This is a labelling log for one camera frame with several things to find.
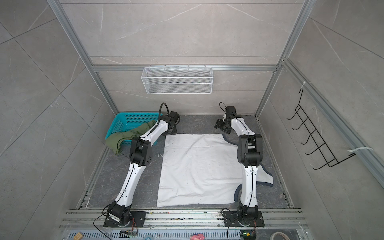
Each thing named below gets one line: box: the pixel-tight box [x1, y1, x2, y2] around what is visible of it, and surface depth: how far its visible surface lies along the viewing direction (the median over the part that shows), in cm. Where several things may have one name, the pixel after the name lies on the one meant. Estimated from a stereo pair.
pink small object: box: [190, 233, 205, 240], surface depth 67 cm
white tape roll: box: [269, 231, 291, 240], surface depth 70 cm
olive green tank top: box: [105, 120, 157, 155], surface depth 97 cm
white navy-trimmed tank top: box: [156, 133, 274, 208], surface depth 92 cm
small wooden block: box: [74, 232, 84, 240], surface depth 70 cm
